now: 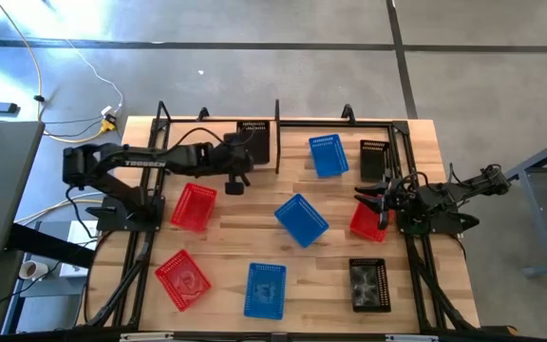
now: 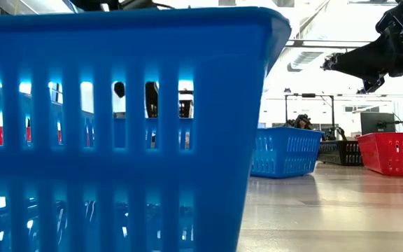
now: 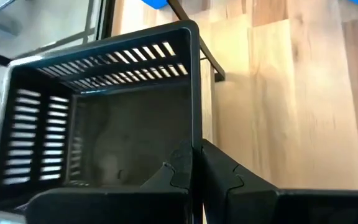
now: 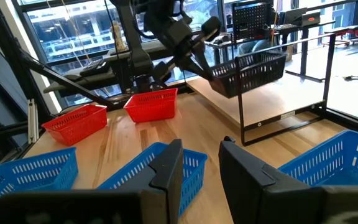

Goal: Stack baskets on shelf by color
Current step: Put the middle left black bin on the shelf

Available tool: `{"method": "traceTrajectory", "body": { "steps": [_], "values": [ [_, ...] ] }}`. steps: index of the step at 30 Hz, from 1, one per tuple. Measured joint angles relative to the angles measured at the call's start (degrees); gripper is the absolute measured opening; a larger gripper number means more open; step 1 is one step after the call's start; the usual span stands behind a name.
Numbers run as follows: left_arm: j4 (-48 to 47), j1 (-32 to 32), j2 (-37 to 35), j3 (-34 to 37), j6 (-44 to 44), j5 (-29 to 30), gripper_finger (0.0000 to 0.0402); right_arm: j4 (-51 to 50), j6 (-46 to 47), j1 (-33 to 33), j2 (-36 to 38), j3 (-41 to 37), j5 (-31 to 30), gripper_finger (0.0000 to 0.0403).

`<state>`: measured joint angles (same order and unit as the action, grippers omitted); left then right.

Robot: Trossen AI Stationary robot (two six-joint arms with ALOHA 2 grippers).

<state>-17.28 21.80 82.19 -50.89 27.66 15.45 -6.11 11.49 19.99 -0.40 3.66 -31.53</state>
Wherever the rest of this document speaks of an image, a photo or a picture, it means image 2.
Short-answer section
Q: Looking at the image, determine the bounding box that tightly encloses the black plastic slotted basket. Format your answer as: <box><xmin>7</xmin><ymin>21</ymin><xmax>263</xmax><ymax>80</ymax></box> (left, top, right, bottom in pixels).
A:
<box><xmin>317</xmin><ymin>139</ymin><xmax>364</xmax><ymax>167</ymax></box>

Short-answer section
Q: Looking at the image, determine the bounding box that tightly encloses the blue plastic slotted basket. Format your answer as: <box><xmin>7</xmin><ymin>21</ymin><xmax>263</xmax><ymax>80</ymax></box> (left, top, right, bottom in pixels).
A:
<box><xmin>0</xmin><ymin>6</ymin><xmax>292</xmax><ymax>252</ymax></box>
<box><xmin>250</xmin><ymin>126</ymin><xmax>325</xmax><ymax>179</ymax></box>

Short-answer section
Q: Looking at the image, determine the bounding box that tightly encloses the large black ceiling spotlight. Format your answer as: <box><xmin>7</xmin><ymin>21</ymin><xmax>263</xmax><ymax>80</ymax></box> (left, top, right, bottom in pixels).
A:
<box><xmin>321</xmin><ymin>52</ymin><xmax>344</xmax><ymax>71</ymax></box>

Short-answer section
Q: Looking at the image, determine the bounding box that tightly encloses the grey ceiling lamp bar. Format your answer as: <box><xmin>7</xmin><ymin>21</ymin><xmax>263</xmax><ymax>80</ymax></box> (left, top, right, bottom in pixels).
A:
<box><xmin>348</xmin><ymin>0</ymin><xmax>398</xmax><ymax>5</ymax></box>

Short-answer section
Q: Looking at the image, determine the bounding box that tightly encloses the black computer monitor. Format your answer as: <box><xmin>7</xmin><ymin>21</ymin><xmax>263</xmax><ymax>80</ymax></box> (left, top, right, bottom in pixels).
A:
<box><xmin>360</xmin><ymin>111</ymin><xmax>397</xmax><ymax>136</ymax></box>

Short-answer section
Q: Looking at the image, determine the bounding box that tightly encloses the dark ceiling beam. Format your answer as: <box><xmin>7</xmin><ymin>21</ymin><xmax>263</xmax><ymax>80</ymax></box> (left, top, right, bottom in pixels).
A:
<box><xmin>285</xmin><ymin>38</ymin><xmax>374</xmax><ymax>49</ymax></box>

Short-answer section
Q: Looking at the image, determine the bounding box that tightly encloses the person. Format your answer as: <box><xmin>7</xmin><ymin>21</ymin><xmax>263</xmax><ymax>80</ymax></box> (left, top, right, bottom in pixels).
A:
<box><xmin>287</xmin><ymin>113</ymin><xmax>314</xmax><ymax>131</ymax></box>

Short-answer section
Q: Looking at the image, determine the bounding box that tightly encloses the grey ventilation duct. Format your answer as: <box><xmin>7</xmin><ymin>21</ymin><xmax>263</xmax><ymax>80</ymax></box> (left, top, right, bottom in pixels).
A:
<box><xmin>287</xmin><ymin>51</ymin><xmax>325</xmax><ymax>73</ymax></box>

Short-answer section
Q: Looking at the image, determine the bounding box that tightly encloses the black metal frame stand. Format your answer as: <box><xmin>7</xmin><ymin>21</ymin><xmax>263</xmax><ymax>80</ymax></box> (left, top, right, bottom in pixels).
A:
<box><xmin>283</xmin><ymin>92</ymin><xmax>336</xmax><ymax>141</ymax></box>

